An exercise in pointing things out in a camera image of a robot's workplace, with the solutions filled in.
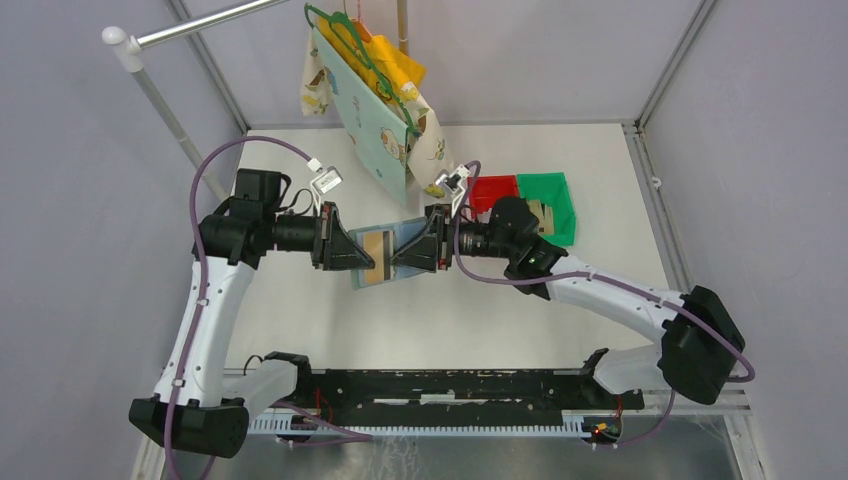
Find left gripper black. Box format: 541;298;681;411
265;201;376;271

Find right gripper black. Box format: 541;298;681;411
391;203;516;273

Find gold black striped card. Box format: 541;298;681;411
362;230;394;287

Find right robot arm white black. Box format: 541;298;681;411
391;197;745;408

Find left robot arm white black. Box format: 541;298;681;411
129;169;375;458

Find beige cards in green bin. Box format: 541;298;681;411
527;199;556;235

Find red plastic bin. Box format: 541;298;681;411
468;175;519;218

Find cream cartoon print garment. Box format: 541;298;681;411
300;34;454;198

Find mint cartoon print garment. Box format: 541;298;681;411
312;30;407;206

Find green plastic bin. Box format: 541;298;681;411
516;172;577;247

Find yellow garment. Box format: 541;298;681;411
317;18;427;103

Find green clothes hanger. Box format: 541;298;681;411
304;4;429;138

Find metal clothes rack bar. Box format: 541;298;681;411
97;1;306;207

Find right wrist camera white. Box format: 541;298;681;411
435;165;470;199

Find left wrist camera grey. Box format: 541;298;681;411
306;157;343;196

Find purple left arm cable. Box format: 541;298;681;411
162;136;376;480

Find white slotted cable duct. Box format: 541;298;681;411
248;413;621;439

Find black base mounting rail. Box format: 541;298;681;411
276;369;645;428

